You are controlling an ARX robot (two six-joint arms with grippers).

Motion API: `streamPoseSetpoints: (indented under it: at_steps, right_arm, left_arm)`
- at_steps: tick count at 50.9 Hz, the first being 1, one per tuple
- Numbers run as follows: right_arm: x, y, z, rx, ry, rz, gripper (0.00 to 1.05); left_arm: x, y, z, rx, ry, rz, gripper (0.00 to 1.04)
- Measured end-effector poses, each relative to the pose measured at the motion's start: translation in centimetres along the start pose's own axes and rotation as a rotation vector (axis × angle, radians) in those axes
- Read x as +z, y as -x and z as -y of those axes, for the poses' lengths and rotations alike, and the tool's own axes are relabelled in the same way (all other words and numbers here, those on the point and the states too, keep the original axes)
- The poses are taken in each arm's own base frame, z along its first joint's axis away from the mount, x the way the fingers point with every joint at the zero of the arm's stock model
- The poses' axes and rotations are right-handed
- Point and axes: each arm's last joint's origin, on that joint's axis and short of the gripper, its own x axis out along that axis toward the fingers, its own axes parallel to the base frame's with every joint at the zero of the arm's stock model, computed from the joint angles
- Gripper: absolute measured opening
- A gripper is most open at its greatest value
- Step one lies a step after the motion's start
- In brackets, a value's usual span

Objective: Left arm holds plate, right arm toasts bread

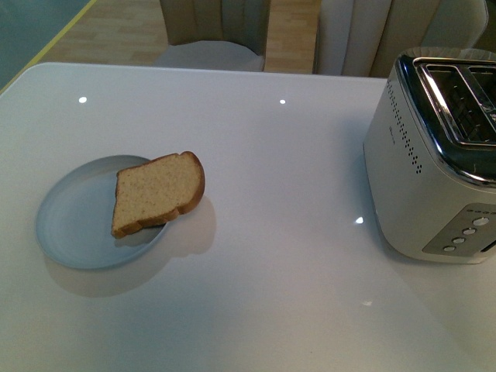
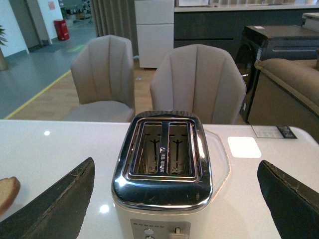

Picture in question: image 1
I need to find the light blue round plate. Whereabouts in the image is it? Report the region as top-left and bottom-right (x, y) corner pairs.
(35, 155), (165, 270)

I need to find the slice of brown bread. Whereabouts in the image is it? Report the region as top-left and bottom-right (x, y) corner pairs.
(112, 151), (205, 239)

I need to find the white and chrome toaster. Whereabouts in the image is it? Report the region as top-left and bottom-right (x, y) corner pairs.
(363, 47), (495, 264)

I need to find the beige chair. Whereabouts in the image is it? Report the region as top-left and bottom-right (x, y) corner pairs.
(154, 0), (270, 72)
(313, 1), (489, 78)

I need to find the beige chair left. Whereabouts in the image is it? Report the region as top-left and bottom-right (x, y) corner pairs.
(154, 0), (270, 72)

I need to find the beige chair right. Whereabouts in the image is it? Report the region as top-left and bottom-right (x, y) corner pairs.
(313, 1), (489, 78)

